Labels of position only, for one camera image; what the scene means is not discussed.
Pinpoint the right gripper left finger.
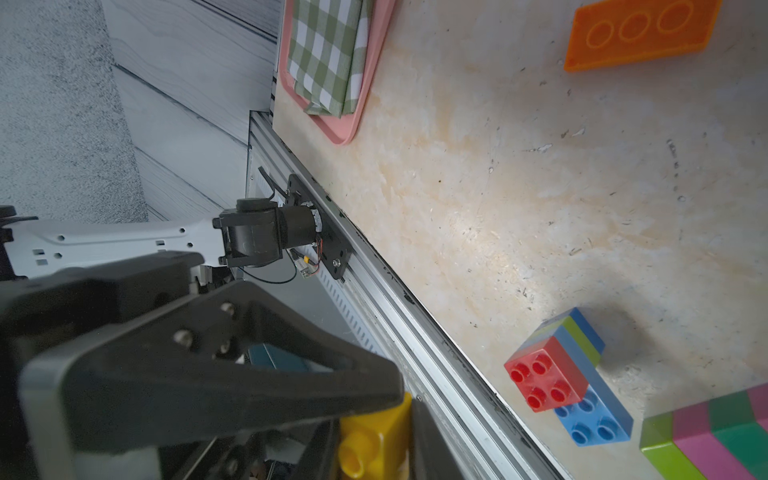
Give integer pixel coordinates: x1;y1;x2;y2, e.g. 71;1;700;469
290;420;341;480

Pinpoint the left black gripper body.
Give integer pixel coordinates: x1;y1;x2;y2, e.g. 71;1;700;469
1;251;203;479

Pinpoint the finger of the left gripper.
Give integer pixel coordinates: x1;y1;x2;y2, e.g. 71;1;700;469
17;282;404;479

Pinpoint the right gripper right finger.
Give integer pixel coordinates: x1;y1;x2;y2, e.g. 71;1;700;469
409;399;464;480

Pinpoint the yellow lego brick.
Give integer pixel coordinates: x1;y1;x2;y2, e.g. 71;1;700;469
337;392;412;480

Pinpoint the red lego brick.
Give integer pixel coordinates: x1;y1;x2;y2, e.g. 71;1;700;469
504;337;589;413

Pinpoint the long blue lego brick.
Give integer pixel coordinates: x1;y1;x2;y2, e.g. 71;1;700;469
535;328;633;447

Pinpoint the lime green lego brick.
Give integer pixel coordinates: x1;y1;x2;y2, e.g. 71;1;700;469
640;412;705;480

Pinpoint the magenta lego brick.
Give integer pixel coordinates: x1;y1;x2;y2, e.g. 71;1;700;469
673;384;767;479

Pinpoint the orange long lego brick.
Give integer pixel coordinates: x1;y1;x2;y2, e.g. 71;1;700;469
564;0;721;72

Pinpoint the small blue lego brick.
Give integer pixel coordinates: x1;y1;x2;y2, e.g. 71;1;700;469
537;308;605;364

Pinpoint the dark green lego brick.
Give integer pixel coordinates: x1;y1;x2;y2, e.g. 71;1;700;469
708;391;767;479

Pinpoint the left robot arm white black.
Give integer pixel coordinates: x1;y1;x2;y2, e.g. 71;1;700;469
1;199;405;479

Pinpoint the pink tray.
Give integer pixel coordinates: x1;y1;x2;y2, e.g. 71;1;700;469
278;1;395;145

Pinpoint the green checkered cloth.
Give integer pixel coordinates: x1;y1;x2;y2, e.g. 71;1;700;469
288;0;374;118

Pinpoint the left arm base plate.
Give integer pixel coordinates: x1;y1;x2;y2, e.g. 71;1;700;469
286;173;354;281

